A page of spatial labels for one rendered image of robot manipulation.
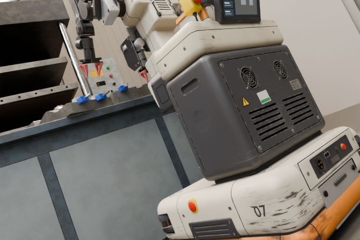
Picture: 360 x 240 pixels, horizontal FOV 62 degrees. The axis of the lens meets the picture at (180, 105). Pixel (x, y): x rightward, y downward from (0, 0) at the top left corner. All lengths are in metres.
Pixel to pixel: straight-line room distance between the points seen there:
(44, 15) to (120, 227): 1.80
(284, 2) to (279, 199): 2.47
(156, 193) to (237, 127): 0.83
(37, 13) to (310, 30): 2.32
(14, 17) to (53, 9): 0.31
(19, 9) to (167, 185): 1.80
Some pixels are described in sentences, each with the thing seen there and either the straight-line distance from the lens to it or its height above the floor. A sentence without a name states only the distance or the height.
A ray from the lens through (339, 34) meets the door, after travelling 2.94.
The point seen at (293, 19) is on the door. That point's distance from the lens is 3.11.
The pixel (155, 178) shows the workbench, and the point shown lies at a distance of 1.67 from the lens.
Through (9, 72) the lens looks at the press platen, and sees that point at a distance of 2.63.
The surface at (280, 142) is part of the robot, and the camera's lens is 1.07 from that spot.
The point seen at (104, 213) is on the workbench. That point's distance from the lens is 1.57.
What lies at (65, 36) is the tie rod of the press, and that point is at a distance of 2.70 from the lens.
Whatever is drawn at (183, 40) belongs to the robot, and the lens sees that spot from 1.02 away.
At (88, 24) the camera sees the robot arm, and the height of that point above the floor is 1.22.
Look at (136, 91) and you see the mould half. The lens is 1.78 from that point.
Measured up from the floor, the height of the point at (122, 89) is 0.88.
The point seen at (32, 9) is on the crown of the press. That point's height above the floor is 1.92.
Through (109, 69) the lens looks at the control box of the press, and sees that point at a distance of 2.79.
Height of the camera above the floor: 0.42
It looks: 9 degrees up
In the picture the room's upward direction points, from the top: 23 degrees counter-clockwise
